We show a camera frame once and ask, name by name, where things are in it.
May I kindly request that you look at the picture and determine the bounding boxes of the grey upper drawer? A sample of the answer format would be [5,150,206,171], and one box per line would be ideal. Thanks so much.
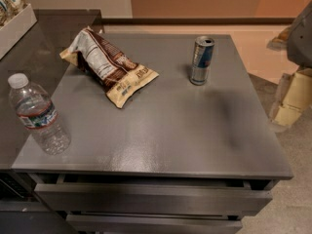
[35,175,272,215]

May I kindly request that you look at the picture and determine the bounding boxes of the grey lower drawer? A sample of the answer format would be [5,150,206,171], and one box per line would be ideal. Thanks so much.
[66,214,242,234]

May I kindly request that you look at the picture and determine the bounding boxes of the redbull can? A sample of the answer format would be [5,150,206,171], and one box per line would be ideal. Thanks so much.
[190,36,215,86]

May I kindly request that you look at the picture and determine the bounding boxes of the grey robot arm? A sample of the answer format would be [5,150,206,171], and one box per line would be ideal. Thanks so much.
[269,1,312,133]

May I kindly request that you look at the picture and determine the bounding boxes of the white snack tray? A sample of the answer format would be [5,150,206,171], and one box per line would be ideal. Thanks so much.
[0,4,37,59]

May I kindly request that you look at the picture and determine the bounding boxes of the snack packets in tray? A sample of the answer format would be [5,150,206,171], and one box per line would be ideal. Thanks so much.
[0,0,26,26]

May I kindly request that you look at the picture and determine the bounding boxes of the grey drawer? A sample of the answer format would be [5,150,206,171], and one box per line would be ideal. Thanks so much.
[66,214,242,234]
[35,175,272,215]

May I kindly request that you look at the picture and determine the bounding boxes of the clear plastic water bottle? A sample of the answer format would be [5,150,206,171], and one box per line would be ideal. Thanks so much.
[8,73,71,155]

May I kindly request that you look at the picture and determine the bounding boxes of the brown chip bag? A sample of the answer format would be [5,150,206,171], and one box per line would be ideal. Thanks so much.
[59,27,159,108]

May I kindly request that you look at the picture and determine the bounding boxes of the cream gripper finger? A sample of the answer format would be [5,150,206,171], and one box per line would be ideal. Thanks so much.
[269,67,312,133]

